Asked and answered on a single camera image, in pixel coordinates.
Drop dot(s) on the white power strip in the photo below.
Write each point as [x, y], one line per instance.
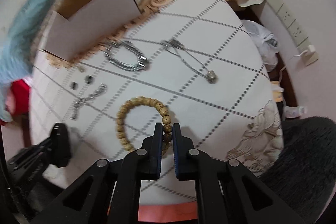
[297, 33]

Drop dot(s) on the white cardboard box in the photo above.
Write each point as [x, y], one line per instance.
[76, 25]

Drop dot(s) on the light blue duvet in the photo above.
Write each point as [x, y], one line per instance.
[18, 51]

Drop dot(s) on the black fuzzy seat cover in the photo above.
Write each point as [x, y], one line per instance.
[303, 176]

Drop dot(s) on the white charger plug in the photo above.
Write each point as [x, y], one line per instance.
[310, 50]

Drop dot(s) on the red bed sheet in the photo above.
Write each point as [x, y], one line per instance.
[17, 98]

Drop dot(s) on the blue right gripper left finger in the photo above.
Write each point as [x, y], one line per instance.
[156, 152]

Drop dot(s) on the small beige box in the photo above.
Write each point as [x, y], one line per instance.
[277, 91]

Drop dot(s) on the patterned white tablecloth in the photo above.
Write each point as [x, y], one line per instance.
[203, 66]

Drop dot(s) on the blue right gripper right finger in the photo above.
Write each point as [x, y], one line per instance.
[179, 152]

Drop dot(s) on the white plastic bag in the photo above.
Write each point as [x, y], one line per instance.
[265, 42]

